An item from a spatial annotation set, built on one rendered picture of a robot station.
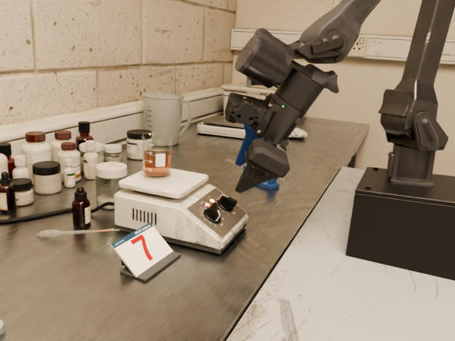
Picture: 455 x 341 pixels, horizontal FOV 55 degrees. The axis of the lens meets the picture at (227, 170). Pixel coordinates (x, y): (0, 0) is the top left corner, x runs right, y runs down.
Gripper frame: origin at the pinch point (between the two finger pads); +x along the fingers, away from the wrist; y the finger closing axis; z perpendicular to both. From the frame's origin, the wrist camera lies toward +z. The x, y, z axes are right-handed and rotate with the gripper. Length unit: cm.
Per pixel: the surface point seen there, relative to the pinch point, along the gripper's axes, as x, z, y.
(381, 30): -29, -52, -127
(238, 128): 23, -13, -77
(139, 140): 27, 16, -42
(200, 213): 9.5, 3.3, 5.7
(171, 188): 9.4, 8.9, 2.9
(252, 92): 16, -15, -103
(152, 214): 14.1, 9.6, 5.2
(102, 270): 18.8, 13.1, 16.0
